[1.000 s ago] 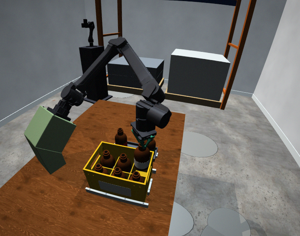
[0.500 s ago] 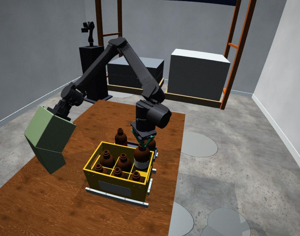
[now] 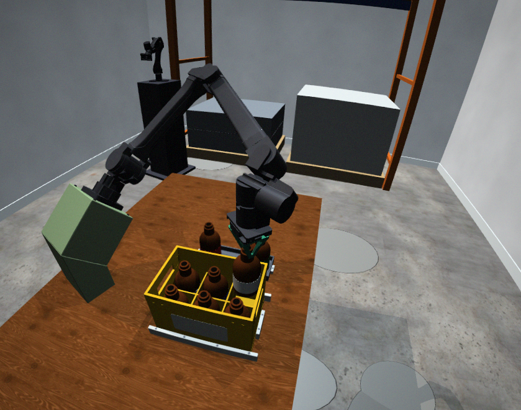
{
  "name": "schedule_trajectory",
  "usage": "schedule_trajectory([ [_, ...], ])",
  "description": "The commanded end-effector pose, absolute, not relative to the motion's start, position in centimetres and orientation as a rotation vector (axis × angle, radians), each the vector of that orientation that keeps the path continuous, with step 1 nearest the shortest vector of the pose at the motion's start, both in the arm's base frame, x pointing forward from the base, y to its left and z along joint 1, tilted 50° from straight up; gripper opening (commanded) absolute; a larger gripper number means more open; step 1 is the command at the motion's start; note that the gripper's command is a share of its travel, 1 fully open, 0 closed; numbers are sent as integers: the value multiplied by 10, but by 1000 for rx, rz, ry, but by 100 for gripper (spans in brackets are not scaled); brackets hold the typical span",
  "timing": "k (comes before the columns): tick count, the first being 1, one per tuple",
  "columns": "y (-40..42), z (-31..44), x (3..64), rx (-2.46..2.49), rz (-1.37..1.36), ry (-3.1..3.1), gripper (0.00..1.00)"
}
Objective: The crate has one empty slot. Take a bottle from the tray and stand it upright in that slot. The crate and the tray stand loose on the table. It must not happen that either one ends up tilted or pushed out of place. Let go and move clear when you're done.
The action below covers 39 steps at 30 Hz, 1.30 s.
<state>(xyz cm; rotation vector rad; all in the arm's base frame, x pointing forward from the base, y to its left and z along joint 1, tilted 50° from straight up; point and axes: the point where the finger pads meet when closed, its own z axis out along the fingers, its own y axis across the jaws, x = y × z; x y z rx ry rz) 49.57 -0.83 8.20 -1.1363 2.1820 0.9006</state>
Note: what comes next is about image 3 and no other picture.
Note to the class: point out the brown bottle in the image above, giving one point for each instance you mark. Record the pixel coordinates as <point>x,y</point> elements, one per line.
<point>204,301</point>
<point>216,284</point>
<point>210,239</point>
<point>171,292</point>
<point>236,307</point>
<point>264,253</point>
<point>187,279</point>
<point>246,275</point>

